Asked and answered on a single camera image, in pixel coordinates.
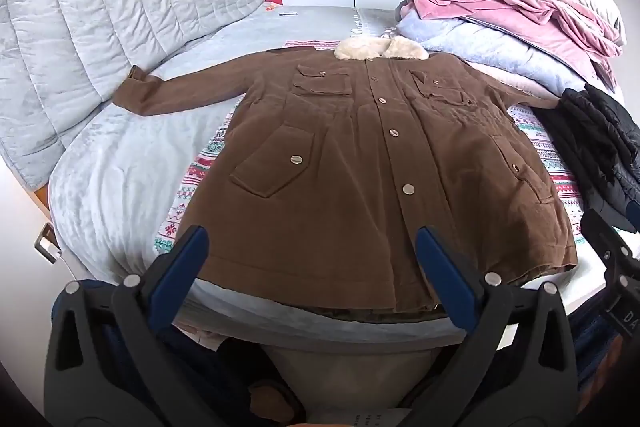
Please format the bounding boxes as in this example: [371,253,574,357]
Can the grey quilted headboard cover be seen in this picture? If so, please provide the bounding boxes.
[0,0,266,188]

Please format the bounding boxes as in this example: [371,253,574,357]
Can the dark blue trousers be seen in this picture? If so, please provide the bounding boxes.
[50,279,640,427]

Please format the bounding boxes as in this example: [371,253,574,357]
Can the brown slipper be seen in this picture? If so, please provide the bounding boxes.
[249,382,303,426]

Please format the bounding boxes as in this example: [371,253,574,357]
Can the bed with grey sheet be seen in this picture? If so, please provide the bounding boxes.
[47,4,618,353]

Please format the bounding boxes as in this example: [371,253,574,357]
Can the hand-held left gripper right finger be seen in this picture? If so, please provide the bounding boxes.
[400,226,579,427]

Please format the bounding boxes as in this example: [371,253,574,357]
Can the red green patterned blanket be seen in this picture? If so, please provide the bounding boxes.
[154,38,586,258]

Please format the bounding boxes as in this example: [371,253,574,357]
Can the brown coat with fur collar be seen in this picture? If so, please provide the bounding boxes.
[111,36,580,323]

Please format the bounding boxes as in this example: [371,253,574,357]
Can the metal bed bracket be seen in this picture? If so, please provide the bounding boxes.
[34,222,62,264]

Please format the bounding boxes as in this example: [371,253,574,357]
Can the black padded jacket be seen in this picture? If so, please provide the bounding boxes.
[532,83,640,233]

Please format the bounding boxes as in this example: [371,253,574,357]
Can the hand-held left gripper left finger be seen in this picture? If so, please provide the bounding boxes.
[44,226,226,427]

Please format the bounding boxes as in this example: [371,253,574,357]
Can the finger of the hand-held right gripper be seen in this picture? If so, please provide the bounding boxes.
[580,207,640,275]

